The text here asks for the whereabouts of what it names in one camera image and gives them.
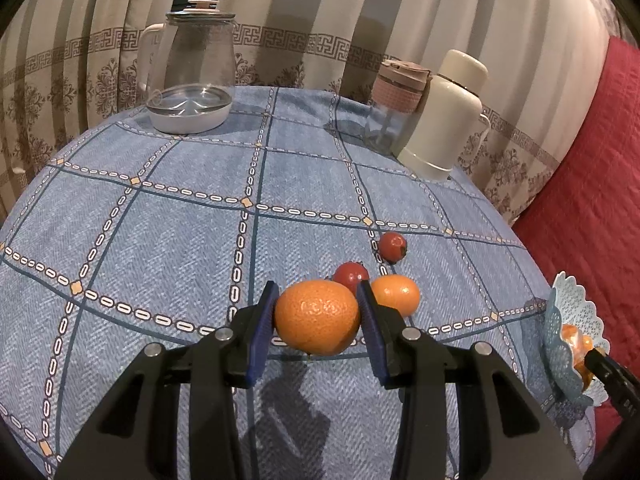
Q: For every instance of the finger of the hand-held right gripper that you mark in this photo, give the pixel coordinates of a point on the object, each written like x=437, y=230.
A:
x=612, y=372

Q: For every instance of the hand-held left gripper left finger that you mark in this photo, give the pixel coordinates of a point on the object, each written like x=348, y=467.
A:
x=260, y=330

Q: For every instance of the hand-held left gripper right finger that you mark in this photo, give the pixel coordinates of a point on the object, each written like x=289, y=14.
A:
x=375, y=330

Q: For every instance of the large orange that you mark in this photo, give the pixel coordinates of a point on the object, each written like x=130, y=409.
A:
x=315, y=317

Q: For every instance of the light blue lace basket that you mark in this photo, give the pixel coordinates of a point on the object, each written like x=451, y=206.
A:
x=575, y=305

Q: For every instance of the red tomato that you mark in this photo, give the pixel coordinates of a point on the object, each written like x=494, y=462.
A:
x=391, y=246
x=350, y=274

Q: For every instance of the blue checked tablecloth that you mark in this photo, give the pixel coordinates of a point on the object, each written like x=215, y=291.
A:
x=175, y=235

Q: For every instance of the red quilted blanket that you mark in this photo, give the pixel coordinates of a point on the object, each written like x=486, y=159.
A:
x=590, y=185

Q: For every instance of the cream thermos flask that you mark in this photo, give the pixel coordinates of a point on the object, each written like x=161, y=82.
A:
x=445, y=120

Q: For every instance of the glass bottle with pink lid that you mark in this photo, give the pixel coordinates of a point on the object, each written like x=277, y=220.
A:
x=395, y=95

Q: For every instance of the glass kettle with white base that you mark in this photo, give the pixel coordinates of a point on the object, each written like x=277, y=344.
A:
x=200, y=60

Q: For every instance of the beige patterned curtain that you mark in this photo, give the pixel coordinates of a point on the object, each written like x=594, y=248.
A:
x=400, y=10
x=75, y=35

